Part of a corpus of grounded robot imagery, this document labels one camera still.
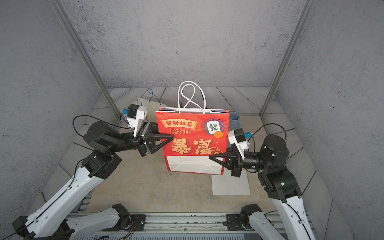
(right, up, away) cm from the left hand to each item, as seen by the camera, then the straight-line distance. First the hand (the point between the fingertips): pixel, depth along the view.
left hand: (171, 139), depth 45 cm
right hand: (+13, -7, +6) cm, 15 cm away
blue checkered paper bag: (-20, +16, +50) cm, 56 cm away
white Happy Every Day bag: (+25, -29, +40) cm, 56 cm away
